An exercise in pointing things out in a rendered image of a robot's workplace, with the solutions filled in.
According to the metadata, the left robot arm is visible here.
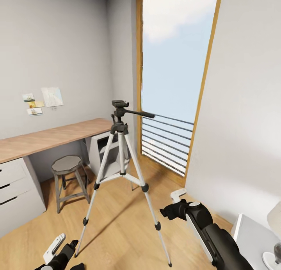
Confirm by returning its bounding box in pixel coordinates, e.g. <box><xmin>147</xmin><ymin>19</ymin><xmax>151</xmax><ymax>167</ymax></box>
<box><xmin>39</xmin><ymin>233</ymin><xmax>78</xmax><ymax>270</ymax></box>

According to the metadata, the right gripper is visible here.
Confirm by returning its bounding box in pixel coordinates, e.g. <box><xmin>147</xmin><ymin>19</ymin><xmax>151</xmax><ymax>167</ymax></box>
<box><xmin>160</xmin><ymin>199</ymin><xmax>187</xmax><ymax>220</ymax></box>

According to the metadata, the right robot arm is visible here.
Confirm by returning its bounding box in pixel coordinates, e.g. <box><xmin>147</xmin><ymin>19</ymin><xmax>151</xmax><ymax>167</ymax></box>
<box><xmin>160</xmin><ymin>188</ymin><xmax>254</xmax><ymax>270</ymax></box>

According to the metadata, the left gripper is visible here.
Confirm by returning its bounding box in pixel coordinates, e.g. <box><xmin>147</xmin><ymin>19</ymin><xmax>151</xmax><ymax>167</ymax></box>
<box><xmin>52</xmin><ymin>240</ymin><xmax>78</xmax><ymax>270</ymax></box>

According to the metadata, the camera tripod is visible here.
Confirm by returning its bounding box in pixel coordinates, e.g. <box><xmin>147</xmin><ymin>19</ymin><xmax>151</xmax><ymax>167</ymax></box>
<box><xmin>74</xmin><ymin>100</ymin><xmax>172</xmax><ymax>267</ymax></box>

